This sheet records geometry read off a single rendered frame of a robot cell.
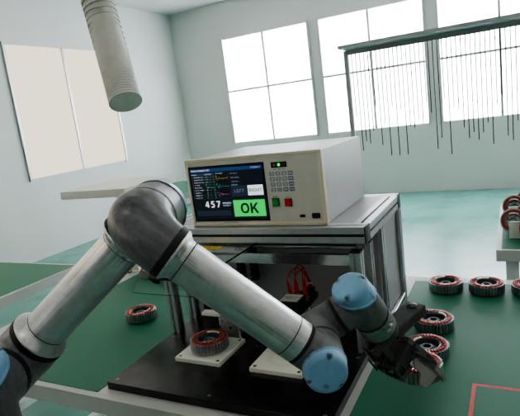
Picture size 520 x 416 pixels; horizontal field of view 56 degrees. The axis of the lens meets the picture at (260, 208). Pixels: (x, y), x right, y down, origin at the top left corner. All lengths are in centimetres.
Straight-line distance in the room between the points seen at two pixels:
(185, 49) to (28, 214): 412
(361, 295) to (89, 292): 51
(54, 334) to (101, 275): 16
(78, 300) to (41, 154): 585
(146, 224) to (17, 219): 578
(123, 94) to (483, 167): 592
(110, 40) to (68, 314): 180
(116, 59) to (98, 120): 501
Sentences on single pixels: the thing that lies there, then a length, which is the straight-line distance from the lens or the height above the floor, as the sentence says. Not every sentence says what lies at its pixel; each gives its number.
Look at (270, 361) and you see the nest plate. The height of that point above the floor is 78.
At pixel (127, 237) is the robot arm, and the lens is 82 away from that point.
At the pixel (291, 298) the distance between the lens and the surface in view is 139.
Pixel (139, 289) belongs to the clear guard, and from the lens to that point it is 137.
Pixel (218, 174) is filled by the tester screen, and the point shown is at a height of 127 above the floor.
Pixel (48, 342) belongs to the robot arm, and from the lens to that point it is 108.
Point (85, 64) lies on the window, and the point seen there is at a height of 240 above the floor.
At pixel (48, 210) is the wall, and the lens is 683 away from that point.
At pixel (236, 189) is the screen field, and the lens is 144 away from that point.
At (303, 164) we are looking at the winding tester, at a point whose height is 128.
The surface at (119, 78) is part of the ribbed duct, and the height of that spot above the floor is 168.
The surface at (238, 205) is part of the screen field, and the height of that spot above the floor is 118.
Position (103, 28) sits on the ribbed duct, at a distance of 266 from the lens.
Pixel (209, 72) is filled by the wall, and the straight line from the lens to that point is 885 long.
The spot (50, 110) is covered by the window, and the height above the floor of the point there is 181.
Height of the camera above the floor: 143
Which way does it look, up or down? 11 degrees down
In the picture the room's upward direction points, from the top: 7 degrees counter-clockwise
